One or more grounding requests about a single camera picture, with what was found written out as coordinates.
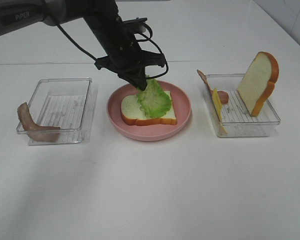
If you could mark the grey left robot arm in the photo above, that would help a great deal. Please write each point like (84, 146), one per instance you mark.
(17, 14)

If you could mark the upright bread slice right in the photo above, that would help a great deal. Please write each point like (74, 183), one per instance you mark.
(258, 82)

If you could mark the brown bacon strip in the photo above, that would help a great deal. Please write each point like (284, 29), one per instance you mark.
(28, 124)

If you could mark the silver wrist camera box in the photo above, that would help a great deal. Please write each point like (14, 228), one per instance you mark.
(135, 26)

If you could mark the clear plastic tray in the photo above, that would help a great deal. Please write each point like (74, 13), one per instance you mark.
(236, 120)
(68, 103)

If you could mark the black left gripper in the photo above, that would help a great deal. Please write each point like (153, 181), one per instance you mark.
(124, 55)

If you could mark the green lettuce leaf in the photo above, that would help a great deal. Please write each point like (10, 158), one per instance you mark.
(154, 102)

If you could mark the clear plastic tray right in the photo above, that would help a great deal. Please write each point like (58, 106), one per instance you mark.
(236, 120)

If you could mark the pink round plate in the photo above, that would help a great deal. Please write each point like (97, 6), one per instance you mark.
(155, 132)

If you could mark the white bread slice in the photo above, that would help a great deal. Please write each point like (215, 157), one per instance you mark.
(132, 114)

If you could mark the red bacon strip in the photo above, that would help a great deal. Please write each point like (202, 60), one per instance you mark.
(223, 96)

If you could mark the clear plastic tray left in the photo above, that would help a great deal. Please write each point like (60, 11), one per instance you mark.
(68, 103)

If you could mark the yellow cheese slice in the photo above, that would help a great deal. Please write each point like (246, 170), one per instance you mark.
(217, 104)

